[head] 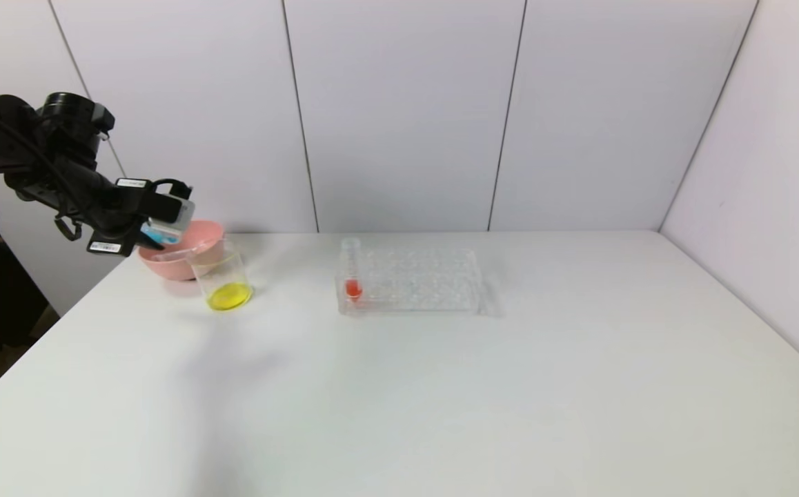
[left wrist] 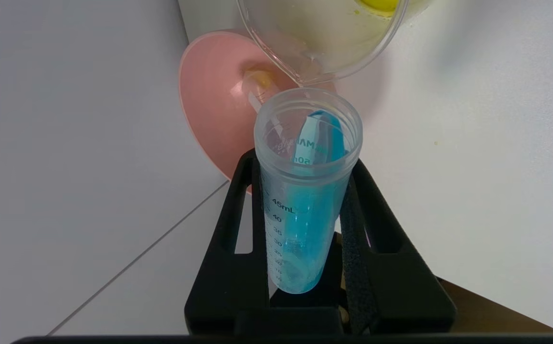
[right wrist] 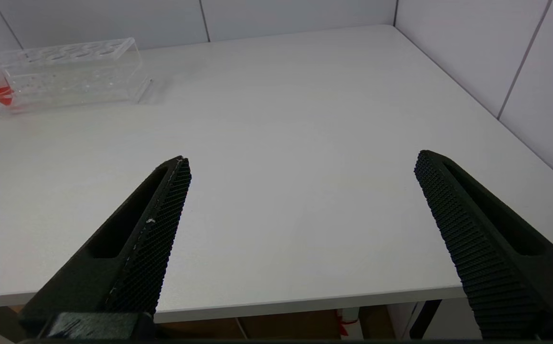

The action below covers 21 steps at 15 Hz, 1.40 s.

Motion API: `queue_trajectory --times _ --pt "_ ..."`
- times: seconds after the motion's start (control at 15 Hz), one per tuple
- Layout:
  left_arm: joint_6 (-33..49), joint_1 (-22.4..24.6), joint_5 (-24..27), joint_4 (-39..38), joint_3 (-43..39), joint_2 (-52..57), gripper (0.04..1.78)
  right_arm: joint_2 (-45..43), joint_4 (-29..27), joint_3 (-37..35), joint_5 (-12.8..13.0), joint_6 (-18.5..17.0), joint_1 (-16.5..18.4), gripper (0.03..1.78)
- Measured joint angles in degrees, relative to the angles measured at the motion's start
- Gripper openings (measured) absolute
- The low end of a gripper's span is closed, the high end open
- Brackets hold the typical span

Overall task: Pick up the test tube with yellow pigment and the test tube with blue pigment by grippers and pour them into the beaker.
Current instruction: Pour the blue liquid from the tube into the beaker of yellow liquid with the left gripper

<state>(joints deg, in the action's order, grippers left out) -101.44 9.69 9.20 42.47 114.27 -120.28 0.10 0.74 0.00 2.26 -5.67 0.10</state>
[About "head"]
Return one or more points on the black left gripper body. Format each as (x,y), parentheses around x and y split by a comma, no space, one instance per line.
(121,215)

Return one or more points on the test tube with yellow pigment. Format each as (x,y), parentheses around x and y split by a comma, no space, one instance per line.
(182,254)

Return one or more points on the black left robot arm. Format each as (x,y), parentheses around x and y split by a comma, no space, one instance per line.
(6,145)

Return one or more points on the clear glass beaker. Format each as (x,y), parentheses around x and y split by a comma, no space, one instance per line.
(228,295)

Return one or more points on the test tube with red pigment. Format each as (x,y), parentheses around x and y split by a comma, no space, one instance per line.
(352,286)

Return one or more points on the clear acrylic test tube rack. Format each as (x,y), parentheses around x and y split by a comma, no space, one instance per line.
(413,290)

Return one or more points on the pink plastic bowl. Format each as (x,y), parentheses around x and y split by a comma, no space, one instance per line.
(179,262)

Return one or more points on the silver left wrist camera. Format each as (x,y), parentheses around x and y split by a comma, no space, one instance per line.
(177,207)

